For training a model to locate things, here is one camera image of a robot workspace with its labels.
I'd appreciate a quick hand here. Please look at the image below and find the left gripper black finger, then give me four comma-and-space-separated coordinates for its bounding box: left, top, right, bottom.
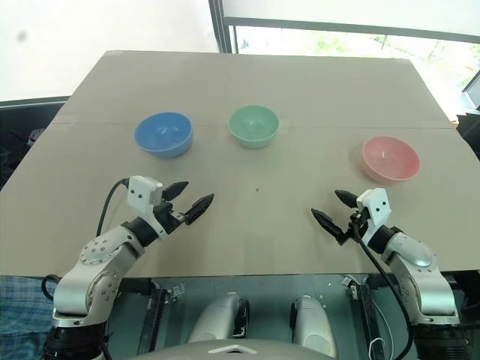
184, 193, 215, 227
162, 181, 189, 202

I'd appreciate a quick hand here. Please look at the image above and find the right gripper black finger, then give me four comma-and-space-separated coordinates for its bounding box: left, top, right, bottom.
310, 208, 349, 245
334, 189, 358, 208

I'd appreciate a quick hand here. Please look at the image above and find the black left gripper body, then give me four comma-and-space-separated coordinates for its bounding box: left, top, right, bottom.
154, 201, 188, 236

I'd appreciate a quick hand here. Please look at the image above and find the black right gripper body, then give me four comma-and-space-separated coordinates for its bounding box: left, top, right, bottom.
341, 208, 371, 242

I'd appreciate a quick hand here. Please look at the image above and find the blue plastic bowl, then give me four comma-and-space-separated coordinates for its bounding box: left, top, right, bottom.
133, 111, 194, 160

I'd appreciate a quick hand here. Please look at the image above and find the pink plastic bowl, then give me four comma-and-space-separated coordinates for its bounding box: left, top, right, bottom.
361, 136, 421, 184

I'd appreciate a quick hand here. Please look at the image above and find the green plastic bowl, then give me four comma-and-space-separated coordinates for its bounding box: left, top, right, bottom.
227, 105, 281, 149

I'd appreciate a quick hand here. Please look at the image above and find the silver right robot leg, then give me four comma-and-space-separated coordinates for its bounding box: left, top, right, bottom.
290, 295, 338, 357

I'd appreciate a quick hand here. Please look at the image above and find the silver robot leg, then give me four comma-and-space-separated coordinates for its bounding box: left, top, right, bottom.
186, 292, 251, 344
290, 295, 338, 357

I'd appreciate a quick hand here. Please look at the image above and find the silver left robot leg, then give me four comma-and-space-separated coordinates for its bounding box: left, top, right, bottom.
186, 292, 251, 344

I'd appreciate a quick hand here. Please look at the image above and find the grey robot torso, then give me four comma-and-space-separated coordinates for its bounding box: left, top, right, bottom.
138, 337, 338, 360

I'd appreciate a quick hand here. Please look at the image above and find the computer monitor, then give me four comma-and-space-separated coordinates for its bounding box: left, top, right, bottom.
454, 70, 480, 117

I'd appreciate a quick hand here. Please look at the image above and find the blue plaid cloth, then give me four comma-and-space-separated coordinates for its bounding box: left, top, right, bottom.
0, 275, 58, 360

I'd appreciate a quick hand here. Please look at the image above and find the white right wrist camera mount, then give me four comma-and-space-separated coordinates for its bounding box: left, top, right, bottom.
355, 187, 392, 245

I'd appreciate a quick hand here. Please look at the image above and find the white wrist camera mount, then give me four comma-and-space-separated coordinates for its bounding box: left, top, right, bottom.
126, 175, 168, 237
355, 187, 392, 245

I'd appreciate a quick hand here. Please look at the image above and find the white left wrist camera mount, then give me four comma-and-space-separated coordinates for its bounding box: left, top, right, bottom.
126, 175, 168, 237

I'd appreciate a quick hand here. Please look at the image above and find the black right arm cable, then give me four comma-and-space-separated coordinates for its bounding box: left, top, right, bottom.
350, 219, 416, 360

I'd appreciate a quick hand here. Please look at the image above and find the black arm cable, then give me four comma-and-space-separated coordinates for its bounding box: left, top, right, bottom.
350, 219, 416, 360
96, 178, 131, 237

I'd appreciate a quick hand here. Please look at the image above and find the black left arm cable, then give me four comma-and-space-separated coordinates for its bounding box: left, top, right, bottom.
96, 178, 131, 237

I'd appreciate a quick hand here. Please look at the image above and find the black table frame leg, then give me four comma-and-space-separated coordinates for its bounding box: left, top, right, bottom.
349, 276, 388, 360
135, 279, 167, 356

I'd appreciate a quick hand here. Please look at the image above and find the thin white cable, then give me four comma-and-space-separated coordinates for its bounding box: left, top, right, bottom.
368, 336, 386, 359

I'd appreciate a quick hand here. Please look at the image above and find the dark window frame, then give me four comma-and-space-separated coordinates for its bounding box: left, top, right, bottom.
208, 0, 480, 65

